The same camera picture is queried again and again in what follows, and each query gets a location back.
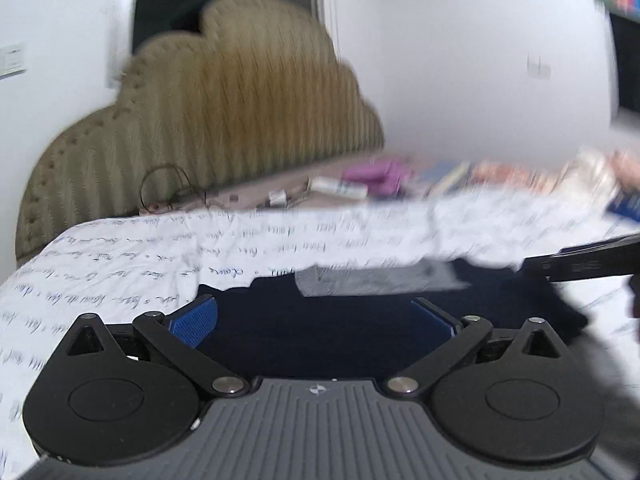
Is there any white wall socket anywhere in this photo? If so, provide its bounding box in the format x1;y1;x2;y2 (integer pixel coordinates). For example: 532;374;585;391
526;54;553;81

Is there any white script-printed bed sheet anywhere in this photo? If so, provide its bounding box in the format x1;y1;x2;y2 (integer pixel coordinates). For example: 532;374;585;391
0;187;640;480

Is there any thin black cable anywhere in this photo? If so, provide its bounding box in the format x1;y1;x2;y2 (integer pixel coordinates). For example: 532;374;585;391
139;165;211;211

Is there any purple cloth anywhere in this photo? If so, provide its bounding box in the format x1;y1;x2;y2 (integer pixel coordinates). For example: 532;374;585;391
342;159;416;197

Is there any navy and grey small garment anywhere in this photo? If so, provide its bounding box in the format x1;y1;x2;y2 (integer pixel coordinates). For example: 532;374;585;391
197;256;590;380

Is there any white wall switch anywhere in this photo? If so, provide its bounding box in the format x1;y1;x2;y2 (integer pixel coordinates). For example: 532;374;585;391
0;42;27;80

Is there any row of books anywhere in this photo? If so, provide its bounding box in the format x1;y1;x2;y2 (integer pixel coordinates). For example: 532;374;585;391
417;147;621;206

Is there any olive striped upholstered headboard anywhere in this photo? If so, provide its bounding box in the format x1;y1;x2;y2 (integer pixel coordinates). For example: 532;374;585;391
15;0;386;268

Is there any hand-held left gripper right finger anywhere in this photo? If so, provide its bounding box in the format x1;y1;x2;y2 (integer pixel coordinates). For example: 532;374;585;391
385;298;568;401

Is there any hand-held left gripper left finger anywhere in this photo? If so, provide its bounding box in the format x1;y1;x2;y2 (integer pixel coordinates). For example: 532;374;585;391
64;296;251;401

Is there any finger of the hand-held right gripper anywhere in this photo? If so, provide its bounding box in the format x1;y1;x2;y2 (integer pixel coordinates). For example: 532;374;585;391
521;232;640;282

